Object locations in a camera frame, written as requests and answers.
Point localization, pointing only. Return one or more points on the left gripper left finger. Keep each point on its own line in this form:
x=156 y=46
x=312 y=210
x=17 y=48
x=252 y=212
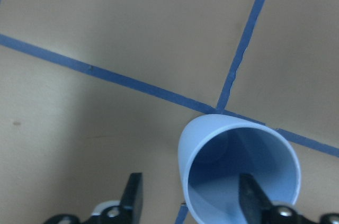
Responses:
x=131 y=202

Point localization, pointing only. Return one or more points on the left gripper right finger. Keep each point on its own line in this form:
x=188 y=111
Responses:
x=254 y=203

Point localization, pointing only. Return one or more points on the blue plastic cup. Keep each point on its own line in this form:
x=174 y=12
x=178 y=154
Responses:
x=215 y=149

